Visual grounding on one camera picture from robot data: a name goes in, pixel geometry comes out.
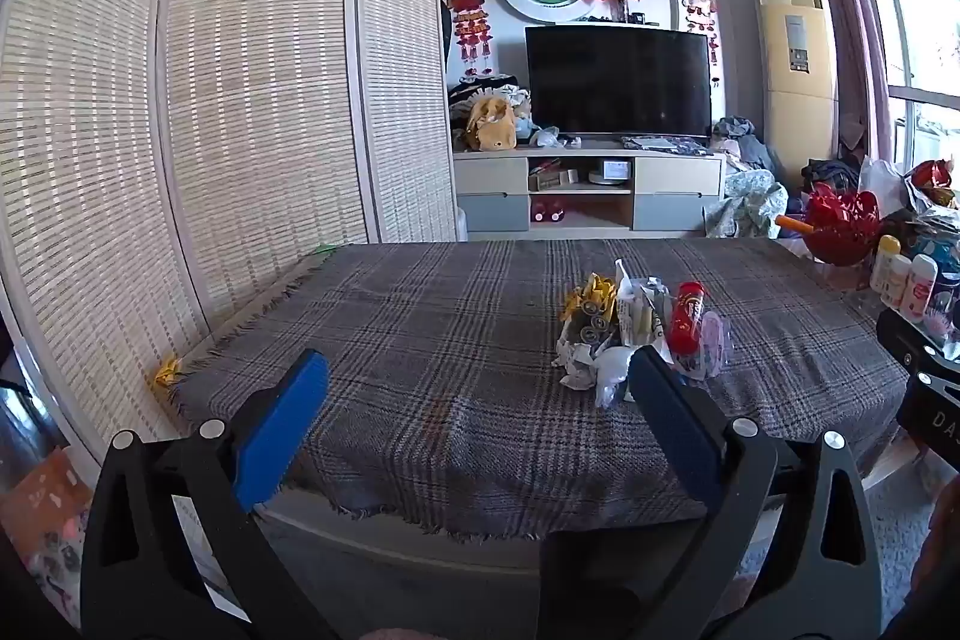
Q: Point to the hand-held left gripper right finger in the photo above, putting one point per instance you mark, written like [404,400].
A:
[675,422]

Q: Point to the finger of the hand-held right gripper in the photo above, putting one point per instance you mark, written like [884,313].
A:
[911,340]

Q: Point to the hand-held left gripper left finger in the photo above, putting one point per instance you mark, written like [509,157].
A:
[281,430]

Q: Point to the white printed wrapper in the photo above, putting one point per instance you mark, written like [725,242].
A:
[611,376]

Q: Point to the red tube wrapper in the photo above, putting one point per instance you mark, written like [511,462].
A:
[686,317]

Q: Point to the torn white paper box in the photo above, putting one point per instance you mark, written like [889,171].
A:
[637,314]

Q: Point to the white paper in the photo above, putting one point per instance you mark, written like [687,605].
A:
[574,364]

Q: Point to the yellow wrapper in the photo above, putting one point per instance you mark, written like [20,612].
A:
[592,291]

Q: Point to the small white bottle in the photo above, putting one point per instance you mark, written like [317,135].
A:
[895,284]

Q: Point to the white bottle with yellow cap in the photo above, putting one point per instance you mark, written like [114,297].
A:
[886,265]

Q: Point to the yellow scrap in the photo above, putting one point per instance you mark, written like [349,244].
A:
[169,376]

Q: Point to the red bowl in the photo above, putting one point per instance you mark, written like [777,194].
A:
[840,227]

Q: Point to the white plastic bag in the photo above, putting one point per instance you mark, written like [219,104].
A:
[881,186]

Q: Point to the grey plaid blanket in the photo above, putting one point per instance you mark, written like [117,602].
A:
[420,347]

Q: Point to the orange stick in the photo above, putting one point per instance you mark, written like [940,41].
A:
[793,224]

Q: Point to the pile of clothes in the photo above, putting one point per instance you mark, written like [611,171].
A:
[746,190]

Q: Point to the beige standing air conditioner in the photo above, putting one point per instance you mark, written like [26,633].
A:
[799,123]

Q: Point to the white television cabinet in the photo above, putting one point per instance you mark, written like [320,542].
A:
[675,175]

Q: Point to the colourful printed box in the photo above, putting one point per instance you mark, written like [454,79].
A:
[41,520]

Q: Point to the small white device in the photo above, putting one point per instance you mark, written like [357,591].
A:
[609,171]

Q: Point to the window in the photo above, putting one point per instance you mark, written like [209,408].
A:
[919,10]

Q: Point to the yellow plush toy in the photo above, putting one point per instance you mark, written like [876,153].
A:
[491,126]

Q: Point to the woven folding screen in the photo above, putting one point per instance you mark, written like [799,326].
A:
[225,85]

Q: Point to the black television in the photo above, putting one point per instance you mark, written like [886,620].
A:
[615,78]

